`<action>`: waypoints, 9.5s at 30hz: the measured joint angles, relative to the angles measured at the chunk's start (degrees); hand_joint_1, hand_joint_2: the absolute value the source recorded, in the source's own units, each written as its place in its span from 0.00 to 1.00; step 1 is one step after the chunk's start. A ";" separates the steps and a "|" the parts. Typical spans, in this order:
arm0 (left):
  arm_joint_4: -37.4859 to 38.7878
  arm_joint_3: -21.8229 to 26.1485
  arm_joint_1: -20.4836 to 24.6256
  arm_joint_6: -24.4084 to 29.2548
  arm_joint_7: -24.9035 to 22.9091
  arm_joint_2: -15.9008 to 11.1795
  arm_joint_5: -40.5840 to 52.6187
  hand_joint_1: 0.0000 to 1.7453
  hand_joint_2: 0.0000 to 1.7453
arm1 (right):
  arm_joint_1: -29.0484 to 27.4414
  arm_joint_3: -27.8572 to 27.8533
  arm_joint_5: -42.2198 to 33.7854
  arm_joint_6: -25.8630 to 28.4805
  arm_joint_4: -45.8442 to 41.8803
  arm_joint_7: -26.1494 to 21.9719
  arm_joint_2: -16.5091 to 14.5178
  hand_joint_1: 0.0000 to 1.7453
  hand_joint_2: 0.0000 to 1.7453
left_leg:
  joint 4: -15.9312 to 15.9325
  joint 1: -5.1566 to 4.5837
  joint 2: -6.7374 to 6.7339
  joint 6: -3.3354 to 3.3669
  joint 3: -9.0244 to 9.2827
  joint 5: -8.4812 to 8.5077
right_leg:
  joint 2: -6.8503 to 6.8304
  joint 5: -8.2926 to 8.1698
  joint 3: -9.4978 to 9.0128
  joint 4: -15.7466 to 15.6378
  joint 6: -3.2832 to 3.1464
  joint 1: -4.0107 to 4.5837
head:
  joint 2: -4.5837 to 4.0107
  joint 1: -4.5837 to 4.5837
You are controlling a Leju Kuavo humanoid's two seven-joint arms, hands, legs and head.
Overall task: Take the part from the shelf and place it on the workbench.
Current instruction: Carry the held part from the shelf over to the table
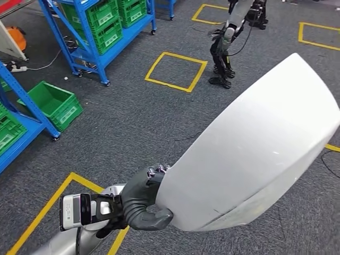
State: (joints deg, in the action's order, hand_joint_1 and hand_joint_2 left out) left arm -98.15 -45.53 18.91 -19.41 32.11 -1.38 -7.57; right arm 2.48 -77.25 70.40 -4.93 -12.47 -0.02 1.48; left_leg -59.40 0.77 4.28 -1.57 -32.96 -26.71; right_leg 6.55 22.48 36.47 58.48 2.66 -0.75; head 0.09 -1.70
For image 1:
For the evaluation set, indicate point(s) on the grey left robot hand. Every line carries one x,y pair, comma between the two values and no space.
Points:
138,200

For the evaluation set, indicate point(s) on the white curved body panel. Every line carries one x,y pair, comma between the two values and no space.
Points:
252,151

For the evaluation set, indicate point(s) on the blue metal shelf rack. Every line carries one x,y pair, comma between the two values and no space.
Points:
171,8
32,135
133,33

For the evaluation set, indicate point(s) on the black and silver humanoid robot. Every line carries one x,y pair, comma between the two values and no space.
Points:
222,52

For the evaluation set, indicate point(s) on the white power strip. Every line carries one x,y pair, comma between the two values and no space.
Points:
17,68

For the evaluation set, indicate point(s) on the orange bag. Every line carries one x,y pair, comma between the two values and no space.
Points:
18,40

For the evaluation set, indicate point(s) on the white board panel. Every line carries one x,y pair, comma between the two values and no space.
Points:
7,42

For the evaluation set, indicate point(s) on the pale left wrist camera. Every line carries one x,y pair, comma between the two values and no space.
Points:
70,211

